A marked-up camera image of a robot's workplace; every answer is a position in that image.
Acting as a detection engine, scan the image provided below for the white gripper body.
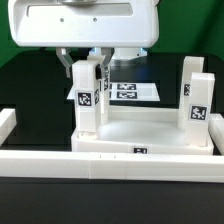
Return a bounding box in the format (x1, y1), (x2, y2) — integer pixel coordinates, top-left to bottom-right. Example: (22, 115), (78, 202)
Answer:
(8, 0), (159, 48)

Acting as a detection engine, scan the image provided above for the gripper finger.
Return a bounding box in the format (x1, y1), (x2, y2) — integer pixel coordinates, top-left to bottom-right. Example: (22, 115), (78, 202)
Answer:
(95, 47), (114, 80)
(56, 48), (73, 78)

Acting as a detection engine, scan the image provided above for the white desk top tray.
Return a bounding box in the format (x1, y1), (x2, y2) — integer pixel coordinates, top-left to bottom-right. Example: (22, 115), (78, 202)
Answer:
(71, 106), (214, 155)

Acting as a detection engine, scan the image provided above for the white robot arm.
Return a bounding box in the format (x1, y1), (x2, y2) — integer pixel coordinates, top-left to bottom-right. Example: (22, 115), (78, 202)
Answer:
(8, 0), (160, 75)

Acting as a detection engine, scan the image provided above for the marker tag sheet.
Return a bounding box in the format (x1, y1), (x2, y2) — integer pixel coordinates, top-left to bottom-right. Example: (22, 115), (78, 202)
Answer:
(67, 82), (160, 106)

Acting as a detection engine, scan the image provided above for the white left fence block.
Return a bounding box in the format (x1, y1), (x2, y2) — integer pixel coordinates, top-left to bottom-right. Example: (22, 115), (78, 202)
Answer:
(0, 108), (17, 146)

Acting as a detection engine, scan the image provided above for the white fence block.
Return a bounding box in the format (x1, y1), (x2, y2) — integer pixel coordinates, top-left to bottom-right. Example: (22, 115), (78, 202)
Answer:
(0, 108), (17, 146)
(209, 114), (224, 156)

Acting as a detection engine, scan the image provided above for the white front fence bar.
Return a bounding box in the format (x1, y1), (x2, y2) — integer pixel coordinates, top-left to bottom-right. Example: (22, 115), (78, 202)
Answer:
(0, 150), (224, 183)

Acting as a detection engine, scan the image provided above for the white right fence block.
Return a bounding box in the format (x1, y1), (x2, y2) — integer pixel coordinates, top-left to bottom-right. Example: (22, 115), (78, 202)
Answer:
(209, 114), (224, 156)

